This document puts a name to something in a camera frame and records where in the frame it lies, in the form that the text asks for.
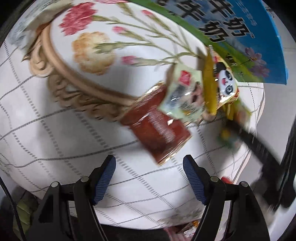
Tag pale green cartoon snack packet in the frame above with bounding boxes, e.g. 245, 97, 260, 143
159, 64, 206, 123

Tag colourful candy bag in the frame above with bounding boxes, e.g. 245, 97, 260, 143
216, 102, 251, 149

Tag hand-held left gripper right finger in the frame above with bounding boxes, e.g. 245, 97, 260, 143
183, 155, 271, 241

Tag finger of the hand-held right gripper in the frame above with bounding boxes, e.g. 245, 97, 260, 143
225, 120, 281, 169

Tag white diamond pattern floral blanket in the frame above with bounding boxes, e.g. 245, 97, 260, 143
0, 0, 265, 230

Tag dark red snack packet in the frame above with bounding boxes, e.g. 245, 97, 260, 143
120, 82, 192, 166

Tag yellow panda snack packet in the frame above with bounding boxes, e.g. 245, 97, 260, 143
201, 46, 241, 116

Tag black cable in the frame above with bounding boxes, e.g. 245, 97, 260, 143
0, 178, 26, 241

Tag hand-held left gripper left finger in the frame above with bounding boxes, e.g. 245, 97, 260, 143
28, 155, 116, 241

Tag blue printed cardboard box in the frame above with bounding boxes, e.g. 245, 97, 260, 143
132, 0, 289, 85

